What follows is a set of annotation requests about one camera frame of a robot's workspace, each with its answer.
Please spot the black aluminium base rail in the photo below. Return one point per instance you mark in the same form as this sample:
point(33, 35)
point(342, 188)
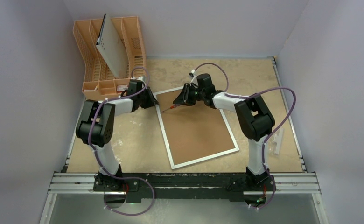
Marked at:
point(228, 186)

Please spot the blue handled screwdriver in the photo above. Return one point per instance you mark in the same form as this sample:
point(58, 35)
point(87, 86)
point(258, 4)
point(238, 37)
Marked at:
point(172, 107)

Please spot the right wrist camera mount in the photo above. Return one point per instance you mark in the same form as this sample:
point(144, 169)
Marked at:
point(193, 76)

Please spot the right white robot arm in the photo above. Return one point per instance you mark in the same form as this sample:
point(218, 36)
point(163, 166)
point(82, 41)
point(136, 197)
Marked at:
point(255, 119)

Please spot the orange plastic file organizer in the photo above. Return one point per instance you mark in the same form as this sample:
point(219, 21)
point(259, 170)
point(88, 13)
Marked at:
point(99, 82)

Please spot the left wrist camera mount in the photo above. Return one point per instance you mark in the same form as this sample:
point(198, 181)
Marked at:
point(142, 78)

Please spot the small red white box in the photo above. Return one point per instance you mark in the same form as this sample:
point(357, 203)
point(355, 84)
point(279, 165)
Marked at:
point(121, 88)

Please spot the clear plastic screwdriver packaging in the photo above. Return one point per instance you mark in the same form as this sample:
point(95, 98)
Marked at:
point(277, 141)

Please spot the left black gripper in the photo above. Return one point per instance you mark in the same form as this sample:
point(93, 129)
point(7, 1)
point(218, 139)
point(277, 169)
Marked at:
point(152, 101)

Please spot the white board in organizer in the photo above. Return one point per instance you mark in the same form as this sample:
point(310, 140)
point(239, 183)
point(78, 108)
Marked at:
point(112, 49)

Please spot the white picture frame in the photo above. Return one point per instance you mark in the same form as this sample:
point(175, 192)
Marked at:
point(193, 134)

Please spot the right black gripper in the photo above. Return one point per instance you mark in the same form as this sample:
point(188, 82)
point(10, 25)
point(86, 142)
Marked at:
point(186, 95)

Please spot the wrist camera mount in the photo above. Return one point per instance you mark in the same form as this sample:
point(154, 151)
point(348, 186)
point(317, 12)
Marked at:
point(193, 76)
point(142, 78)

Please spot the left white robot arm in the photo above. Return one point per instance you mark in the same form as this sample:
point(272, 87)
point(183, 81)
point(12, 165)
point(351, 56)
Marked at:
point(95, 128)

